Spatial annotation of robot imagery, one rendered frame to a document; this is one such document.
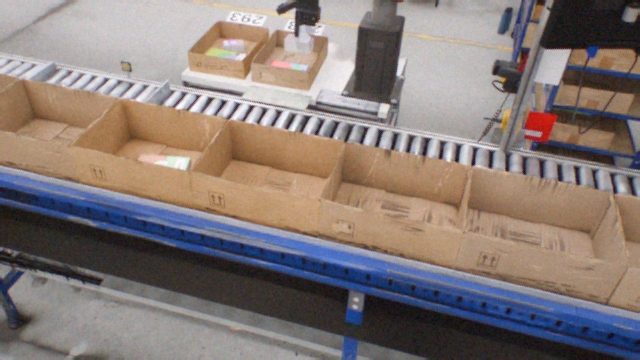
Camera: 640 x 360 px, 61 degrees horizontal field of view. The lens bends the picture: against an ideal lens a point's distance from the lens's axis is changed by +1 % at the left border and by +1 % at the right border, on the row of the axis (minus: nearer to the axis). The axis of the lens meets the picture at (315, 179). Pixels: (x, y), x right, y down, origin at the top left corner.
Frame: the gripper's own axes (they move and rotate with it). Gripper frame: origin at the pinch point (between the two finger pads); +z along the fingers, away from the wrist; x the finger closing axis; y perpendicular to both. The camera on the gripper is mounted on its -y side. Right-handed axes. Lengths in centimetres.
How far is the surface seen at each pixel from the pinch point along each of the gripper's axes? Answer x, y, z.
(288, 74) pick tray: 23.8, -11.8, 28.3
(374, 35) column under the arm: 28.7, 24.8, 5.8
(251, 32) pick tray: 62, -44, 29
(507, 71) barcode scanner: 9, 79, 3
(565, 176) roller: -4, 109, 36
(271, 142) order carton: -51, 6, 12
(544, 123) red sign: 10, 98, 23
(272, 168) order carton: -51, 6, 22
